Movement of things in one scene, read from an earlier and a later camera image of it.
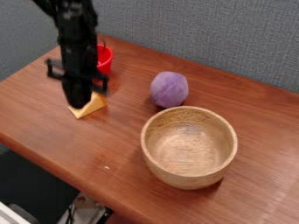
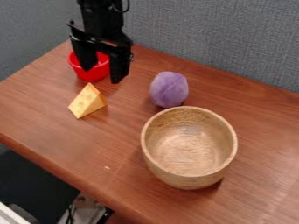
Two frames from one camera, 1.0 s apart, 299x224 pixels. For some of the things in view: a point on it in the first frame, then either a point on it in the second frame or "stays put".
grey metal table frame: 85,212 stays put
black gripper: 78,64 → 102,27
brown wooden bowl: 189,144 stays put
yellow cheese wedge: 97,101 stays put
